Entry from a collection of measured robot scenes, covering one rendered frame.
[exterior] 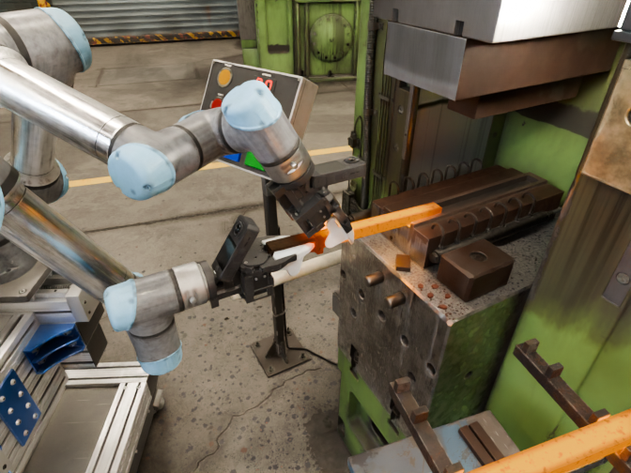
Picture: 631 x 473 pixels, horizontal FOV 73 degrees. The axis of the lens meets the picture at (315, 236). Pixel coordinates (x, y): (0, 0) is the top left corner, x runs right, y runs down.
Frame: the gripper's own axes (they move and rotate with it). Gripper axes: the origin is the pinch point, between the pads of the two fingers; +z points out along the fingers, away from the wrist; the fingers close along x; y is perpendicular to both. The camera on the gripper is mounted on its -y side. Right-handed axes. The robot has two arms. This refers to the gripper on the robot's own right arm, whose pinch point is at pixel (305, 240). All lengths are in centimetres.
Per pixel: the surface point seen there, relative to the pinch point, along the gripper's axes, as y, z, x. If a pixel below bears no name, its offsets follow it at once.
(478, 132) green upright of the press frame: -5, 63, -18
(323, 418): 101, 19, -22
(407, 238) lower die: 5.9, 24.0, 1.9
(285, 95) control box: -13.9, 17.3, -44.3
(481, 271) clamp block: 3.6, 26.7, 19.4
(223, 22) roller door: 66, 236, -772
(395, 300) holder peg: 13.8, 15.6, 10.0
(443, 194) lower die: 2.2, 39.6, -4.8
